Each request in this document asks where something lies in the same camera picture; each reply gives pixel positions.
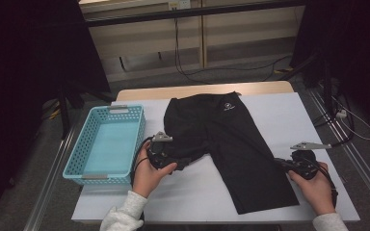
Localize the white wall socket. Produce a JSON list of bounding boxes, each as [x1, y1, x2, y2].
[[168, 0, 191, 11]]

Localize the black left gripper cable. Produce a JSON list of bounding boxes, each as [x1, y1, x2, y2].
[[129, 137, 155, 187]]

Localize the white cable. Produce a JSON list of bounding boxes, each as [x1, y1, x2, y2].
[[331, 95, 370, 141]]

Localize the black cable bundle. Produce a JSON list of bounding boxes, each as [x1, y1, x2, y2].
[[312, 80, 356, 149]]

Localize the black hanging cable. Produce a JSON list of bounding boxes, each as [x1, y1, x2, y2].
[[172, 17, 211, 86]]

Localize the black floor cable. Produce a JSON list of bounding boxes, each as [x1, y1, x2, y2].
[[184, 55, 293, 81]]

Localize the beige cabinet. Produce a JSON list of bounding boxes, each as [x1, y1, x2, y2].
[[78, 0, 306, 83]]

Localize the black pants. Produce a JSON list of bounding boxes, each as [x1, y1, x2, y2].
[[163, 90, 301, 216]]

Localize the yellow cable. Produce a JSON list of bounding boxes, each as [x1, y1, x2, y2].
[[46, 100, 62, 120]]

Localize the aluminium floor rail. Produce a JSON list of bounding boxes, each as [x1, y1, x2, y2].
[[23, 126, 78, 231], [307, 86, 370, 210]]

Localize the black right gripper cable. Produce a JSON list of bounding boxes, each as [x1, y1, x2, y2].
[[303, 156, 339, 209]]

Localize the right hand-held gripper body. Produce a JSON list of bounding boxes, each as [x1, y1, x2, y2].
[[282, 141, 332, 181]]

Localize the black horizontal bar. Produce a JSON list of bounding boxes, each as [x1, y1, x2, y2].
[[85, 0, 306, 28]]

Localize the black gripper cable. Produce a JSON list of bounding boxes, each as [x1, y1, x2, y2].
[[303, 156, 339, 209], [129, 137, 155, 187]]

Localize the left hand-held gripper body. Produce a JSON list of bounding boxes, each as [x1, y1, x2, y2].
[[147, 131, 174, 170]]

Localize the light blue plastic basket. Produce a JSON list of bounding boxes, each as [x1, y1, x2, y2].
[[62, 104, 147, 187]]

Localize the black stand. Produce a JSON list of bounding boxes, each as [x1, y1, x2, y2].
[[278, 51, 335, 114], [57, 80, 115, 141]]

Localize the person's right hand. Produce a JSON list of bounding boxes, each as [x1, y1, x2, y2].
[[288, 162, 336, 217]]

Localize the person's left hand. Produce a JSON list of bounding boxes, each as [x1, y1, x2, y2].
[[132, 141, 178, 199]]

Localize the black curtain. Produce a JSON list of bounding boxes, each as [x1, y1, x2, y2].
[[290, 0, 370, 136], [0, 0, 112, 225]]

